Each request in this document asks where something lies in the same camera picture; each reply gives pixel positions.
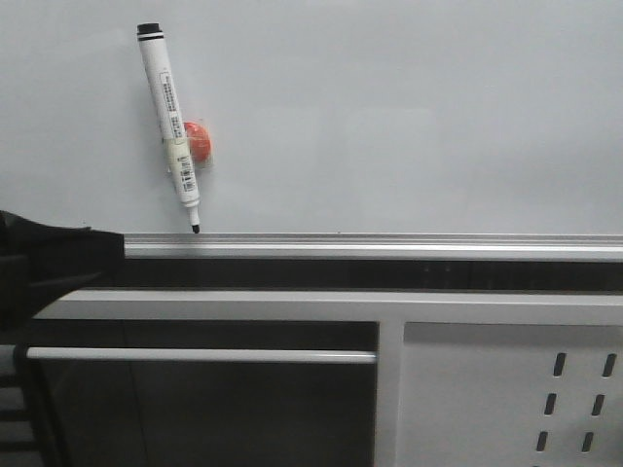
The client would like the red round magnet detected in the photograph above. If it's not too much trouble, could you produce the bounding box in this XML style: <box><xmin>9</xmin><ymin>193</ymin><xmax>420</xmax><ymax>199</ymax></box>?
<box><xmin>184</xmin><ymin>122</ymin><xmax>212</xmax><ymax>168</ymax></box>

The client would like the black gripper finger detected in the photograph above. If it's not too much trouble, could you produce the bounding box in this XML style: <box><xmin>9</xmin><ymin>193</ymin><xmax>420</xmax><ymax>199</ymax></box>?
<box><xmin>1</xmin><ymin>210</ymin><xmax>126</xmax><ymax>331</ymax></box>

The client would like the white metal stand frame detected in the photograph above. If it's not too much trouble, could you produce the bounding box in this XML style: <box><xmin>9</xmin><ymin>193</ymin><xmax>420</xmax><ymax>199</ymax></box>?
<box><xmin>44</xmin><ymin>291</ymin><xmax>622</xmax><ymax>466</ymax></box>

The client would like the white horizontal rod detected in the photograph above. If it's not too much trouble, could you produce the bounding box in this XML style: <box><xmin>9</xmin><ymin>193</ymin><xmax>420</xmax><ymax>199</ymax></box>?
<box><xmin>26</xmin><ymin>346</ymin><xmax>377</xmax><ymax>365</ymax></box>

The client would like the white whiteboard with aluminium frame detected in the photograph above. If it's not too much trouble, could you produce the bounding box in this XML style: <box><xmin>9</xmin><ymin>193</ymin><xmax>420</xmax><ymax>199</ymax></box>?
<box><xmin>1</xmin><ymin>1</ymin><xmax>622</xmax><ymax>262</ymax></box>

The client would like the white marker with black tip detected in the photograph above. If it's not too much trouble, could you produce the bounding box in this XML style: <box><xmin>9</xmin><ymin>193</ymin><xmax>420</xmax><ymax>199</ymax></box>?
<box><xmin>136</xmin><ymin>22</ymin><xmax>201</xmax><ymax>234</ymax></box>

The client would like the white perforated pegboard panel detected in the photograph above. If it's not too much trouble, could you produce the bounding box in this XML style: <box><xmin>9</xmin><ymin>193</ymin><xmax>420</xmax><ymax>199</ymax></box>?
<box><xmin>397</xmin><ymin>323</ymin><xmax>622</xmax><ymax>466</ymax></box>

